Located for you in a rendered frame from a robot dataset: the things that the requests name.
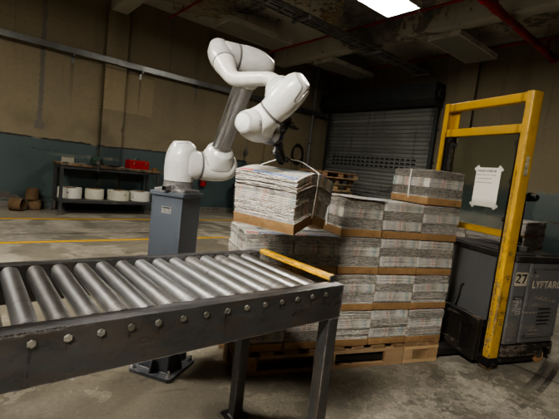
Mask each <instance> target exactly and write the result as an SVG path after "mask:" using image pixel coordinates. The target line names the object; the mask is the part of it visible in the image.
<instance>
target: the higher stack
mask: <svg viewBox="0 0 559 419"><path fill-rule="evenodd" d="M464 176H465V174H460V173H454V172H447V171H441V170H422V169H396V170H395V176H394V179H393V181H394V182H393V191H392V193H396V194H402V195H408V196H409V195H414V196H420V197H426V198H434V199H443V200H459V201H461V200H462V199H463V198H462V197H463V192H462V190H463V184H464V180H465V179H464V178H465V177H464ZM460 195H461V196H460ZM397 201H402V202H405V203H406V202H407V203H411V204H416V205H422V206H425V207H424V212H423V219H422V226H421V232H420V233H421V234H445V235H456V233H457V229H456V228H457V227H458V224H459V223H458V221H459V218H460V217H459V213H460V209H455V208H457V207H453V208H451V206H441V205H426V204H420V203H414V202H409V201H404V200H397ZM416 240H418V242H419V243H418V249H417V255H416V257H417V258H418V259H417V264H416V266H415V267H416V268H417V270H418V269H450V268H451V267H452V266H451V265H452V255H453V243H451V242H450V241H433V240H421V239H416ZM412 275H413V276H414V281H413V289H412V295H411V301H410V302H411V303H435V302H445V300H446V299H445V298H446V296H447V295H446V293H447V292H448V285H449V284H448V280H449V279H448V276H447V275H421V274H412ZM444 311H445V310H444V309H442V308H414V309H408V324H407V328H406V333H405V334H406V335H405V336H406V337H410V336H424V335H439V334H440V333H441V332H440V331H441V326H442V318H443V316H444ZM438 343H439V341H427V342H414V343H403V346H404V349H403V358H402V363H410V362H429V361H436V360H437V353H438Z"/></svg>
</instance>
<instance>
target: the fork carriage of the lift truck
mask: <svg viewBox="0 0 559 419"><path fill-rule="evenodd" d="M445 302H446V303H445V308H443V309H444V310H445V311H444V316H443V318H442V326H441V331H440V332H441V333H440V338H439V341H441V342H442V343H443V342H447V343H450V344H451V345H453V346H454V347H455V348H456V351H457V352H459V353H461V354H462V355H463V356H465V357H467V358H468V359H470V360H474V359H475V360H477V355H478V350H479V345H480V340H481V335H482V326H483V321H484V318H482V317H480V316H478V315H476V314H475V313H472V312H470V311H467V310H466V309H464V308H461V307H459V306H457V305H456V304H453V303H450V302H449V301H447V300H445Z"/></svg>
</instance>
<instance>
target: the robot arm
mask: <svg viewBox="0 0 559 419"><path fill-rule="evenodd" d="M208 57H209V60H210V64H211V65H212V66H213V67H214V69H215V71H216V72H217V73H218V74H219V75H220V76H221V77H222V78H223V79H224V81H225V82H226V83H228V84H229V85H231V86H232V89H231V92H230V95H229V98H228V101H227V103H226V106H225V110H224V113H223V116H222V118H221V121H220V125H219V128H218V131H217V133H216V136H215V139H214V142H212V143H210V144H209V145H208V146H207V147H206V148H205V150H204V152H201V151H198V150H196V146H195V145H194V144H193V143H191V142H190V141H183V140H174V141H173V142H172V144H171V145H170V146H169V148H168V151H167V152H166V158H165V165H164V182H163V186H158V187H155V190H161V191H167V192H173V193H178V194H199V193H200V191H199V190H195V189H193V180H208V181H225V180H230V179H232V178H233V177H234V176H235V175H236V173H235V172H236V169H237V168H238V165H237V161H236V159H235V157H234V153H233V150H232V149H231V147H232V145H233V143H234V140H235V137H236V134H237V131H238V132H239V133H240V134H241V135H242V136H243V137H244V138H246V139H247V140H251V141H253V142H257V143H263V144H267V145H272V146H273V147H274V149H273V150H272V151H271V153H272V154H273V155H274V157H275V159H276V160H277V162H278V164H279V165H284V163H288V162H292V163H293V161H292V160H291V159H290V158H288V157H285V154H284V149H283V148H284V145H283V139H284V133H285V132H286V131H287V130H288V128H290V129H292V130H298V129H299V128H298V127H296V126H294V122H293V121H291V120H292V119H293V118H292V117H290V116H291V115H292V114H293V113H294V112H295V111H296V110H297V109H298V108H299V107H300V106H301V105H302V104H303V102H304V101H305V99H306V98H307V96H308V94H309V83H308V81H307V79H306V78H305V77H304V75H302V74H301V73H298V72H293V73H290V74H288V75H287V76H279V75H277V74H275V73H274V71H275V62H274V61H273V59H272V58H271V57H270V56H269V55H268V54H267V53H265V52H263V51H261V50H260V49H257V48H255V47H251V46H247V45H242V44H239V43H235V42H229V41H226V40H225V39H222V38H214V39H213V40H211V41H210V45H209V47H208ZM258 86H266V88H265V99H264V100H263V101H262V102H261V103H260V104H259V105H257V106H255V107H253V108H251V109H247V110H246V108H247V106H248V103H249V101H250V97H251V95H252V92H253V90H254V89H256V88H257V87H258Z"/></svg>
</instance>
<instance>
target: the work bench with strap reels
mask: <svg viewBox="0 0 559 419"><path fill-rule="evenodd" d="M52 163H54V171H53V187H52V208H51V209H50V210H55V205H56V201H57V202H58V210H57V214H56V215H63V214H62V203H79V204H106V205H144V206H143V212H147V211H146V206H147V205H151V202H152V201H150V197H151V194H150V192H148V183H149V175H156V176H157V177H156V187H158V186H160V177H161V174H162V172H161V171H154V170H149V164H150V163H149V162H148V161H143V160H139V159H135V160H125V167H112V166H107V165H99V171H105V172H116V173H126V174H136V175H146V185H145V191H141V190H129V191H128V190H107V198H104V189H98V188H85V197H84V196H82V187H72V186H63V174H64V168H65V169H75V170H95V171H98V166H97V165H88V164H83V163H70V162H68V163H63V162H61V161H56V160H53V161H52ZM57 167H60V180H59V186H58V187H57ZM56 190H57V195H56Z"/></svg>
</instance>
